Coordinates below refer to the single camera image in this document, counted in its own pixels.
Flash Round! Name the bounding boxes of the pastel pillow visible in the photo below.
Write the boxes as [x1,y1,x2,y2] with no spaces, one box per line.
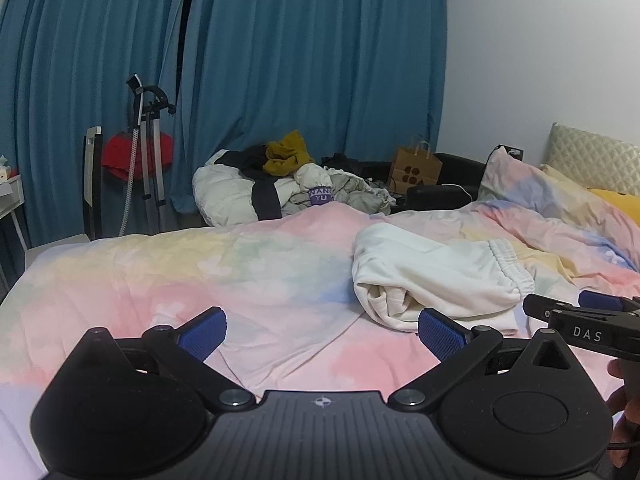
[477,146,640,241]

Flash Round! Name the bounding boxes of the black case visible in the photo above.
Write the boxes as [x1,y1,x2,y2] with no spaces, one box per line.
[406,184,481,212]

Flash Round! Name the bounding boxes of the person's right hand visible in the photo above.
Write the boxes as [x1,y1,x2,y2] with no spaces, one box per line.
[605,359,640,468]

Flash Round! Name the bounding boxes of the grey cloth with purple label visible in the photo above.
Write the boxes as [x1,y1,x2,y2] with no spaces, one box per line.
[280,162,396,218]

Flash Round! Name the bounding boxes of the black chair with white back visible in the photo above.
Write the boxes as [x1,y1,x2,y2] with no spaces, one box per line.
[82,126,104,242]

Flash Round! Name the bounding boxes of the cream quilted headboard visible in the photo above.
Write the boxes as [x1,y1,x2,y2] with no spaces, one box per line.
[542,122,640,196]

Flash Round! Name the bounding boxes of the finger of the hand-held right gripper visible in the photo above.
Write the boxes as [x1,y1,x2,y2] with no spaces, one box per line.
[578,290,640,311]
[523,294,576,322]

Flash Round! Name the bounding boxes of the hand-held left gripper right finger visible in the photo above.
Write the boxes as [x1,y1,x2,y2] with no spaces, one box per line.
[387,307,576,413]

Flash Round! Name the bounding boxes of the white sweatpants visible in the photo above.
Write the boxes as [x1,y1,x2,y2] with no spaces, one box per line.
[351,222,537,333]

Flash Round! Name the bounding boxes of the black cloth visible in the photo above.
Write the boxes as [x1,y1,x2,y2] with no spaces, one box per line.
[217,145,273,181]

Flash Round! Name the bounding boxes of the white puffer jacket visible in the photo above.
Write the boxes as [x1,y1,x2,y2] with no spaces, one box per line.
[192,149,301,226]

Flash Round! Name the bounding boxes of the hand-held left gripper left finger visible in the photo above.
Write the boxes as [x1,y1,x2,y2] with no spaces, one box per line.
[70,306,257,413]

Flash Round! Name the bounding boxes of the white dressing table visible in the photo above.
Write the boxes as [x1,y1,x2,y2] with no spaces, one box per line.
[0,172,28,286]

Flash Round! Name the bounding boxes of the mustard yellow cloth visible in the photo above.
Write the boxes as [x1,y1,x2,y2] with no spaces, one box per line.
[263,130,315,177]

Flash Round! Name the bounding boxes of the red cloth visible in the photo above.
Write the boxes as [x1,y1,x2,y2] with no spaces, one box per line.
[101,131,173,181]

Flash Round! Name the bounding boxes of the garment steamer stand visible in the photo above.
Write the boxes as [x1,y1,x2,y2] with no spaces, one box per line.
[119,74,177,236]

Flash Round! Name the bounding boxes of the yellow pillow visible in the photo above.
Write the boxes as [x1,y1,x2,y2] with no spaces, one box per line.
[585,187,640,226]

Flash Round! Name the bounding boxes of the black sofa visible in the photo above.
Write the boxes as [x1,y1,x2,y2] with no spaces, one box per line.
[322,152,488,201]

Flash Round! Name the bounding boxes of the brown paper bag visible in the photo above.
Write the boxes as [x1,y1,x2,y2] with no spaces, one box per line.
[387,136,444,198]

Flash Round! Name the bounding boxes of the pastel bed blanket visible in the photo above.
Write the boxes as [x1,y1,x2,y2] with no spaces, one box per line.
[0,195,640,480]

